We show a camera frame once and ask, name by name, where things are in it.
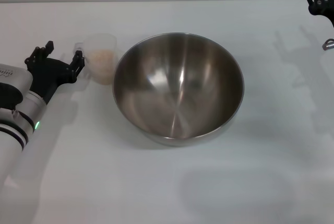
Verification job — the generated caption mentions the stainless steel mixing bowl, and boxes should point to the stainless steel mixing bowl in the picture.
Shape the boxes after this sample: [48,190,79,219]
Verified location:
[112,32,245,148]

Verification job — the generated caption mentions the clear plastic measuring cup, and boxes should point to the clear plastic measuring cup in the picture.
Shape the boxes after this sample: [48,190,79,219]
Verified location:
[75,33,123,86]

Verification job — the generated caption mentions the gray cable with metal plug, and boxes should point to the gray cable with metal plug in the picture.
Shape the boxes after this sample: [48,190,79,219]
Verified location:
[322,38,334,51]

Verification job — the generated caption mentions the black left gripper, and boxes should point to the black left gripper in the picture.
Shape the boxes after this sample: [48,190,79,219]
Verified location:
[25,40,86,104]

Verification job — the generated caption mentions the white rice grains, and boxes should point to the white rice grains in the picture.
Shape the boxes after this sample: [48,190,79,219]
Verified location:
[86,49,117,85]

